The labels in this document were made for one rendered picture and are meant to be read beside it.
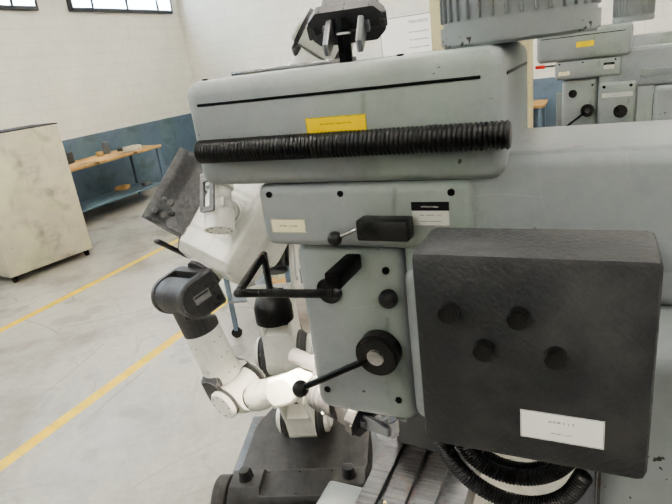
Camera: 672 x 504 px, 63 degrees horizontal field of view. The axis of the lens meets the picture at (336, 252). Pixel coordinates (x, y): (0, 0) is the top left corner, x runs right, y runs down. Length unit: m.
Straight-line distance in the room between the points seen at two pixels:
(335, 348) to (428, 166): 0.36
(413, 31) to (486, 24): 9.53
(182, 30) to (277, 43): 2.26
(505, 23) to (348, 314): 0.47
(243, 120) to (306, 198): 0.15
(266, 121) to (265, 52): 10.68
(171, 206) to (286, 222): 0.58
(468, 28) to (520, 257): 0.35
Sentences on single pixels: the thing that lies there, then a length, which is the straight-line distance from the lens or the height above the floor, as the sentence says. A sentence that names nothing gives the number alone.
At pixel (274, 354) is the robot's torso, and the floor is 1.05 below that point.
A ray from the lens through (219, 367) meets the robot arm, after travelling 1.39.
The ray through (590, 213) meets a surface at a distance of 0.73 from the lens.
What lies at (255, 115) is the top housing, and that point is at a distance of 0.82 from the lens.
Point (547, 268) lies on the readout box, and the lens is 0.48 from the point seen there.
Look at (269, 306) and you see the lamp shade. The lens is 1.00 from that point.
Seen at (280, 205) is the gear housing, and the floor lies 1.70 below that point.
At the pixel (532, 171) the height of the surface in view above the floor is 1.74.
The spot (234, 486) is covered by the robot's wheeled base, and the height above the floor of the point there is 0.61.
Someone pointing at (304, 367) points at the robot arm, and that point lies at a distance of 1.20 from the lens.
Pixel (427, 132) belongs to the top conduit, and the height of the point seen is 1.80.
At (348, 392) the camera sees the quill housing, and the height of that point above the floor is 1.36.
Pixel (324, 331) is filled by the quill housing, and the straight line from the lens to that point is 0.92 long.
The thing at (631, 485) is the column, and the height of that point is 1.39.
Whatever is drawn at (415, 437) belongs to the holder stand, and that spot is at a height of 0.99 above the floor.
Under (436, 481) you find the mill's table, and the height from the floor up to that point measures 0.96.
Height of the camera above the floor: 1.90
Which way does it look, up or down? 19 degrees down
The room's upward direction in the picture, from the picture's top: 7 degrees counter-clockwise
